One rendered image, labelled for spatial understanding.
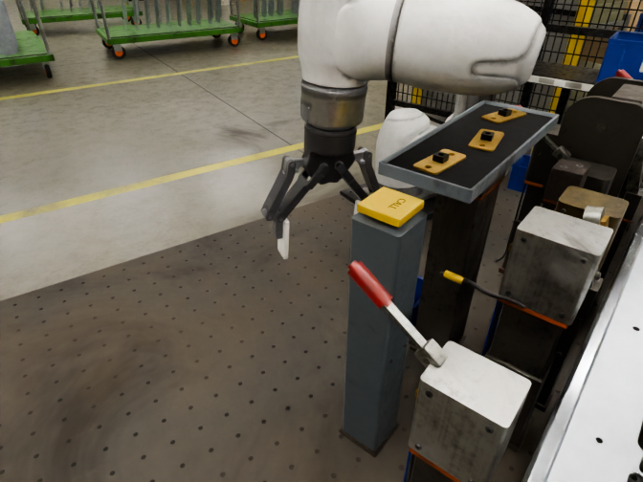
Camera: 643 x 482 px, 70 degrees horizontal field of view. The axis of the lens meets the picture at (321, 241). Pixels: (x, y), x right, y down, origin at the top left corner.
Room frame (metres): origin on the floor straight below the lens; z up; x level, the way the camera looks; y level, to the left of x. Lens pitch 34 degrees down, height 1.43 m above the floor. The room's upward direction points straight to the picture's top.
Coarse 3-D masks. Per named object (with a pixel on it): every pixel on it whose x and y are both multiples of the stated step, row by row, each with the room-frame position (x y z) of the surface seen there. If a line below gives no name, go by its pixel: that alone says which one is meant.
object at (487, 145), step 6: (480, 132) 0.71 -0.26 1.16; (486, 132) 0.68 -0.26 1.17; (492, 132) 0.68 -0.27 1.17; (498, 132) 0.71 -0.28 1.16; (474, 138) 0.68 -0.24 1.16; (480, 138) 0.68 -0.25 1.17; (486, 138) 0.67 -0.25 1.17; (492, 138) 0.67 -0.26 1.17; (498, 138) 0.68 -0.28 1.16; (468, 144) 0.66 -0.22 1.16; (474, 144) 0.65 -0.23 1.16; (480, 144) 0.66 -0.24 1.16; (486, 144) 0.65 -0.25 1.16; (492, 144) 0.65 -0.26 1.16; (486, 150) 0.64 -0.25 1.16; (492, 150) 0.64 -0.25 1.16
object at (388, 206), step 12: (384, 192) 0.51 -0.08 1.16; (396, 192) 0.51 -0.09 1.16; (360, 204) 0.48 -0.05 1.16; (372, 204) 0.48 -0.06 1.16; (384, 204) 0.48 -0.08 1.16; (396, 204) 0.48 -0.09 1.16; (408, 204) 0.48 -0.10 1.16; (420, 204) 0.48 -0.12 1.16; (372, 216) 0.46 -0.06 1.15; (384, 216) 0.45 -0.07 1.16; (396, 216) 0.45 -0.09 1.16; (408, 216) 0.46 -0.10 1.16
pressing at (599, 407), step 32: (640, 224) 0.68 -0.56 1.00; (640, 256) 0.59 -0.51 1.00; (640, 288) 0.51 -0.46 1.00; (608, 320) 0.44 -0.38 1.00; (640, 320) 0.45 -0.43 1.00; (608, 352) 0.39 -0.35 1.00; (640, 352) 0.39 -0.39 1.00; (576, 384) 0.34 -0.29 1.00; (608, 384) 0.34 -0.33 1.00; (640, 384) 0.34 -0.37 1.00; (576, 416) 0.30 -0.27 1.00; (608, 416) 0.30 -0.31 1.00; (640, 416) 0.30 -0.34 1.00; (544, 448) 0.26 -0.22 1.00; (576, 448) 0.26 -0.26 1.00; (608, 448) 0.26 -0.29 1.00; (640, 448) 0.26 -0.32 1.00; (544, 480) 0.23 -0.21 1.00; (576, 480) 0.23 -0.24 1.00; (608, 480) 0.23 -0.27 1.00
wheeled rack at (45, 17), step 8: (16, 0) 8.11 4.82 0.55; (80, 8) 9.38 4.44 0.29; (88, 8) 9.38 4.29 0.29; (96, 8) 9.38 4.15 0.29; (104, 8) 9.38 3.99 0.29; (112, 8) 9.38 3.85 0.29; (120, 8) 9.38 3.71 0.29; (128, 8) 9.38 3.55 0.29; (32, 16) 8.33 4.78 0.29; (40, 16) 8.33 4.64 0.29; (48, 16) 8.33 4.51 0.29; (56, 16) 8.40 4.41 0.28; (64, 16) 8.42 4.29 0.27; (72, 16) 8.47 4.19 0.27; (80, 16) 8.54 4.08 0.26; (88, 16) 8.60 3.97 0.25; (112, 16) 8.80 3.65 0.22; (120, 16) 8.86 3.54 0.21; (128, 16) 9.76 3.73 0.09; (24, 24) 8.10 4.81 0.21; (32, 24) 8.20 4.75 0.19
